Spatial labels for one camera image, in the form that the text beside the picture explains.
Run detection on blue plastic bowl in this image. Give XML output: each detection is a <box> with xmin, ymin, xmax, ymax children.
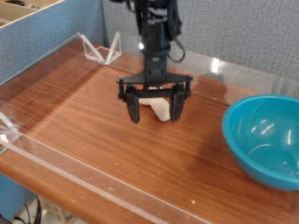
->
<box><xmin>221</xmin><ymin>94</ymin><xmax>299</xmax><ymax>191</ymax></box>

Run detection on clear acrylic left barrier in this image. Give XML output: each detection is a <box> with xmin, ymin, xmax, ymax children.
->
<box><xmin>0</xmin><ymin>32</ymin><xmax>82</xmax><ymax>86</ymax></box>

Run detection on clear acrylic back barrier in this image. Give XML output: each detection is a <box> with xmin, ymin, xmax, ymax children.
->
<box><xmin>113</xmin><ymin>32</ymin><xmax>299</xmax><ymax>104</ymax></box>

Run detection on white plush mushroom toy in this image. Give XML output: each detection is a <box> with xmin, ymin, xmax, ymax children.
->
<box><xmin>137</xmin><ymin>85</ymin><xmax>173</xmax><ymax>123</ymax></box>

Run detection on clear acrylic corner bracket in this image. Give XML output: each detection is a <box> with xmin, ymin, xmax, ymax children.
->
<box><xmin>78</xmin><ymin>32</ymin><xmax>122</xmax><ymax>65</ymax></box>

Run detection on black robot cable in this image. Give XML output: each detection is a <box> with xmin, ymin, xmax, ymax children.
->
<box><xmin>166</xmin><ymin>17</ymin><xmax>186</xmax><ymax>64</ymax></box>

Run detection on wooden shelf box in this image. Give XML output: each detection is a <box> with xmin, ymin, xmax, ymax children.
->
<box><xmin>0</xmin><ymin>0</ymin><xmax>65</xmax><ymax>29</ymax></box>

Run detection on clear acrylic front barrier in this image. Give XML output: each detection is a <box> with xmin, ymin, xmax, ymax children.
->
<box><xmin>0</xmin><ymin>112</ymin><xmax>210</xmax><ymax>224</ymax></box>

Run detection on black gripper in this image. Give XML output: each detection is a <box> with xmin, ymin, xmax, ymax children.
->
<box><xmin>117</xmin><ymin>53</ymin><xmax>192</xmax><ymax>123</ymax></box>

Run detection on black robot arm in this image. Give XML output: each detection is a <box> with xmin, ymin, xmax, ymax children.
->
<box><xmin>109</xmin><ymin>0</ymin><xmax>192</xmax><ymax>123</ymax></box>

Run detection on black floor cables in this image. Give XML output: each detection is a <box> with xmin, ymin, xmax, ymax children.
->
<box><xmin>0</xmin><ymin>195</ymin><xmax>44</xmax><ymax>224</ymax></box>

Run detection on clear acrylic barrier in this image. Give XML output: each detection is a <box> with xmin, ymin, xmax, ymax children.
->
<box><xmin>113</xmin><ymin>32</ymin><xmax>299</xmax><ymax>104</ymax></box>
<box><xmin>0</xmin><ymin>112</ymin><xmax>210</xmax><ymax>224</ymax></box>
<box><xmin>0</xmin><ymin>32</ymin><xmax>82</xmax><ymax>86</ymax></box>

